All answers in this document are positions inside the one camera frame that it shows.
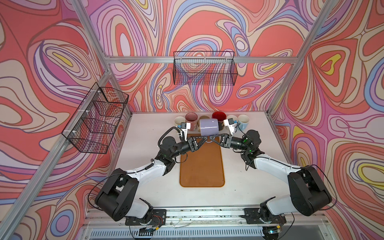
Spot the brown wooden tray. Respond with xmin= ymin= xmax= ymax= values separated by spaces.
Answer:
xmin=180 ymin=140 xmax=225 ymax=188

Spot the black wire basket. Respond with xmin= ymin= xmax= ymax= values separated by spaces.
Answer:
xmin=62 ymin=83 xmax=129 ymax=154
xmin=173 ymin=50 xmax=238 ymax=86

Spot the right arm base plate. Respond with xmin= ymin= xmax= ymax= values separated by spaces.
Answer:
xmin=241 ymin=208 xmax=287 ymax=225

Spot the white mug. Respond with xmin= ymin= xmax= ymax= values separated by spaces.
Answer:
xmin=227 ymin=115 xmax=238 ymax=123

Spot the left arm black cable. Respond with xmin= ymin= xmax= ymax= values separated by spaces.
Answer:
xmin=157 ymin=126 xmax=181 ymax=148

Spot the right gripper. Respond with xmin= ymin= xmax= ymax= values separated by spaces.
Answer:
xmin=209 ymin=133 xmax=250 ymax=151

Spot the light blue mug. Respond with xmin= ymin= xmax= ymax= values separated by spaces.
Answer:
xmin=238 ymin=115 xmax=250 ymax=132

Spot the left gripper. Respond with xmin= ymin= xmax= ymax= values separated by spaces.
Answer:
xmin=168 ymin=137 xmax=207 ymax=161

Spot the black patterned mug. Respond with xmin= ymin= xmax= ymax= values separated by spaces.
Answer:
xmin=212 ymin=111 xmax=227 ymax=131

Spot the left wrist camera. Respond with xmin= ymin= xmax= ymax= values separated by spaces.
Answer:
xmin=177 ymin=122 xmax=191 ymax=141

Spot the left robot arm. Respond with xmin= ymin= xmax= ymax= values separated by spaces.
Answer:
xmin=95 ymin=137 xmax=208 ymax=223

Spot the black wire basket left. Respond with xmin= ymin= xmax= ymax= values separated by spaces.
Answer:
xmin=62 ymin=83 xmax=129 ymax=154

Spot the light green mug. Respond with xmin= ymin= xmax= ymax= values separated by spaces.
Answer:
xmin=174 ymin=116 xmax=186 ymax=127

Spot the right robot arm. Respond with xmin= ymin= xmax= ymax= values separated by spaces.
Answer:
xmin=209 ymin=130 xmax=332 ymax=221

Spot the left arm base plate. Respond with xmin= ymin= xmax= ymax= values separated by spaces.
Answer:
xmin=125 ymin=209 xmax=167 ymax=227

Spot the black wire basket back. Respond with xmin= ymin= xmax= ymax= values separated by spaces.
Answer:
xmin=173 ymin=50 xmax=238 ymax=86

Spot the aluminium mounting rail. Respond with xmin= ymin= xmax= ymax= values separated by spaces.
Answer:
xmin=83 ymin=205 xmax=331 ymax=228

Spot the purple mug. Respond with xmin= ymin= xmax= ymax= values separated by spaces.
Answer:
xmin=200 ymin=119 xmax=219 ymax=137

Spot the pink mug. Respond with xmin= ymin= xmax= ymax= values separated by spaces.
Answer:
xmin=185 ymin=113 xmax=199 ymax=131

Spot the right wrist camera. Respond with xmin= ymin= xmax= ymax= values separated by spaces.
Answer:
xmin=223 ymin=118 xmax=237 ymax=136

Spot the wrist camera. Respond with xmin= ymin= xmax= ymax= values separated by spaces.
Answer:
xmin=223 ymin=118 xmax=237 ymax=136
xmin=177 ymin=122 xmax=191 ymax=141

